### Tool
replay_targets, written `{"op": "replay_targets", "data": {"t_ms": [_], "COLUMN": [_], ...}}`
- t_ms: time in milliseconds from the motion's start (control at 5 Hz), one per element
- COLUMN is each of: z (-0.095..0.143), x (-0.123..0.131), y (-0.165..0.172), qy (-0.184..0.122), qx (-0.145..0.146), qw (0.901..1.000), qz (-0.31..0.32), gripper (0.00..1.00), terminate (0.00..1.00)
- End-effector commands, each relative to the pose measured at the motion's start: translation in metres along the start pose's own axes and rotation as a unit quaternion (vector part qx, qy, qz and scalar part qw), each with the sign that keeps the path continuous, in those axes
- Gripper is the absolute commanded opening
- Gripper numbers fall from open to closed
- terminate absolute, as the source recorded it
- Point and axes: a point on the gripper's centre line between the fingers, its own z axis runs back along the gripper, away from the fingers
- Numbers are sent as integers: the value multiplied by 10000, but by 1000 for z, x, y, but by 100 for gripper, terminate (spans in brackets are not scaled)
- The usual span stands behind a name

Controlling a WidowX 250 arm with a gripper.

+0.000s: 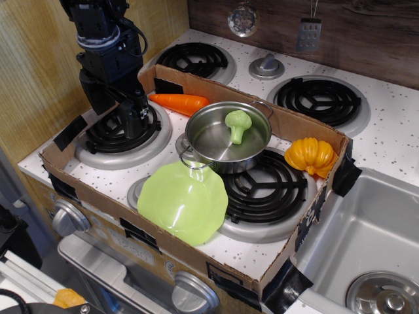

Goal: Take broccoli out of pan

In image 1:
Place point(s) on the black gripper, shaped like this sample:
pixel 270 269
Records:
pixel 109 75

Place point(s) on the stainless steel pot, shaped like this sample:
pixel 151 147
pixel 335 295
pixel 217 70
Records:
pixel 209 137

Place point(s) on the green toy broccoli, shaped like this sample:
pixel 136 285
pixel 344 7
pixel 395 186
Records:
pixel 238 121

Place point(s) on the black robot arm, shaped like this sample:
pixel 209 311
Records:
pixel 100 23

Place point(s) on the front left stove burner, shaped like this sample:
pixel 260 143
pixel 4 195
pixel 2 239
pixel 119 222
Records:
pixel 104 145

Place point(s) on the stove burner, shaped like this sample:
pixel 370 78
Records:
pixel 201 59
pixel 265 203
pixel 104 145
pixel 332 101

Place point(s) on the brown cardboard fence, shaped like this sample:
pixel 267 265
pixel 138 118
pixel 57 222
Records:
pixel 286 125

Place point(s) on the orange toy carrot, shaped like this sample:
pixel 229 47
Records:
pixel 181 103

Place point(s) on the silver centre stove knob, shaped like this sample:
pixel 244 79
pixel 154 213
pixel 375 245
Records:
pixel 183 148

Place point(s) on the silver stove knob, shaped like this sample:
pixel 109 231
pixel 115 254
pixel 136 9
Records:
pixel 183 148
pixel 134 193
pixel 266 68

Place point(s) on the silver front stove knob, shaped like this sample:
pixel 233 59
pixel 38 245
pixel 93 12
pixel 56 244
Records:
pixel 134 193

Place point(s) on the back left stove burner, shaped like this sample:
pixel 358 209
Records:
pixel 201 59

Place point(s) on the light green plastic plate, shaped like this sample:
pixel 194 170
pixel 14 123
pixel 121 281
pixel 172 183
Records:
pixel 190 202

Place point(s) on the left silver oven knob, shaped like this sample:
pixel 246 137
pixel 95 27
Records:
pixel 68 219

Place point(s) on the silver oven knob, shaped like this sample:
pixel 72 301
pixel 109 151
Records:
pixel 68 219
pixel 192 295

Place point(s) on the hanging metal strainer ladle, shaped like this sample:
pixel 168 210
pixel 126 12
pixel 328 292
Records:
pixel 243 19

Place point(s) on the silver top stove knob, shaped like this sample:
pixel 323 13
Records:
pixel 266 68

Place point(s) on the front right stove burner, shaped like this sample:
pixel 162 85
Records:
pixel 265 203

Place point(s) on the orange toy pumpkin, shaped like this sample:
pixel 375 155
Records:
pixel 312 156

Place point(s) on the orange yellow cloth scrap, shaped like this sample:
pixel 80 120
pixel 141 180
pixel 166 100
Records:
pixel 66 298

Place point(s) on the hanging grey slotted spatula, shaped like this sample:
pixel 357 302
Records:
pixel 309 34

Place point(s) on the right silver oven knob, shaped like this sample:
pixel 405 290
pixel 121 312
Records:
pixel 192 295

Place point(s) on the back right stove burner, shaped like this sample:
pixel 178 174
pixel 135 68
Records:
pixel 332 101

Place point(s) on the grey toy sink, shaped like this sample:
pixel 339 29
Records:
pixel 374 227

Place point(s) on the silver sink drain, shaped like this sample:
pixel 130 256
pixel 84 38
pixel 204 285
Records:
pixel 382 292

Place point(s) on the silver oven door handle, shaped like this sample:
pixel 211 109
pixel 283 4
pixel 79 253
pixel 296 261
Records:
pixel 118 285

